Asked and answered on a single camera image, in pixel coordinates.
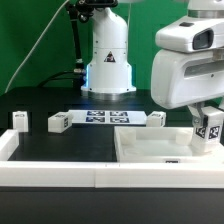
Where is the white square tabletop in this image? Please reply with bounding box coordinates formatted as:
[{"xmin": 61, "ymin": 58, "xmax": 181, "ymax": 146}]
[{"xmin": 114, "ymin": 126, "xmax": 224, "ymax": 164}]

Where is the white U-shaped fence wall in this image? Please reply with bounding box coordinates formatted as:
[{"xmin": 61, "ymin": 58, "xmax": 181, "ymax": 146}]
[{"xmin": 0, "ymin": 129, "xmax": 224, "ymax": 189}]

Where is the black cable bundle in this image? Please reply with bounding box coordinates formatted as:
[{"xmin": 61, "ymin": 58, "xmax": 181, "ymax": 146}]
[{"xmin": 37, "ymin": 0, "xmax": 88, "ymax": 88}]

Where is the white marker base plate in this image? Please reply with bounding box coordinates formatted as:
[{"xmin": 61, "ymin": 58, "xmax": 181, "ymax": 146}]
[{"xmin": 70, "ymin": 110, "xmax": 146, "ymax": 125}]

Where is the white cable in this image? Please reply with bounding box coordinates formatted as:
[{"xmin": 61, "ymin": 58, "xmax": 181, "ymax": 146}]
[{"xmin": 3, "ymin": 0, "xmax": 72, "ymax": 94}]

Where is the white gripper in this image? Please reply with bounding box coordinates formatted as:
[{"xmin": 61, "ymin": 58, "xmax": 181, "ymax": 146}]
[{"xmin": 151, "ymin": 16, "xmax": 224, "ymax": 128}]

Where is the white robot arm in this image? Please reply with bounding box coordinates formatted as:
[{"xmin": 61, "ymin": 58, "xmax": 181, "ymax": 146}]
[{"xmin": 77, "ymin": 0, "xmax": 224, "ymax": 127}]

